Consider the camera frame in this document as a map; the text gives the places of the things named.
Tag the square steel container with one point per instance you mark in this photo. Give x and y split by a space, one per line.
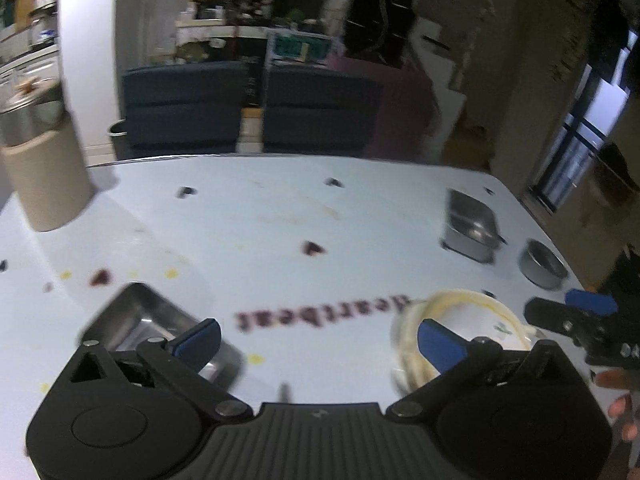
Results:
470 220

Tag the glass balcony door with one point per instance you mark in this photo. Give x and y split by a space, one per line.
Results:
585 150

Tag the black hanging bag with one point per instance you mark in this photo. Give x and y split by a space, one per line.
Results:
380 15

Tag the dark blue chair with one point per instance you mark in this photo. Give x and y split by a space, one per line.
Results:
320 110
185 105

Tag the floral ceramic bowl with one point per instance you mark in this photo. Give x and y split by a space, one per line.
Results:
475 317

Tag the cluttered wooden shelf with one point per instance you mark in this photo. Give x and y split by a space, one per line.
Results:
220 15

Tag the tan box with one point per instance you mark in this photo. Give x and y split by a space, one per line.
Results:
250 130

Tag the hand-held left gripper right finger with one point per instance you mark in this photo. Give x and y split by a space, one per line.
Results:
439 346

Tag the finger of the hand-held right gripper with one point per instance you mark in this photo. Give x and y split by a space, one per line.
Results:
590 301
550 315

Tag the white board panel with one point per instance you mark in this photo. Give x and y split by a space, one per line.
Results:
445 70

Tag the round steel bowl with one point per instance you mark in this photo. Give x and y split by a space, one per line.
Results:
542 265

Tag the beige cylindrical canister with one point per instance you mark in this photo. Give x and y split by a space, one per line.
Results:
50 185

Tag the cluttered kitchen shelf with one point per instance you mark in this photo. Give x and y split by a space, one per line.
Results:
30 25

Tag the green printed box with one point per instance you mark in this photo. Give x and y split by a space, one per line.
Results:
300 47

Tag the small rectangular steel container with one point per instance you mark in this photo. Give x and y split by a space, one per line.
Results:
145 310

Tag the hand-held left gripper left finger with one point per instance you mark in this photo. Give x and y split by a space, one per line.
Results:
200 341

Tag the maroon cloth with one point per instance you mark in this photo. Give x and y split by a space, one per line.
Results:
405 110

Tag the person's right hand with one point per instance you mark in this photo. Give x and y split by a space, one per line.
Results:
622 380

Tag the dark waste bin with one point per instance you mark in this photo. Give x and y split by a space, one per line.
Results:
117 140

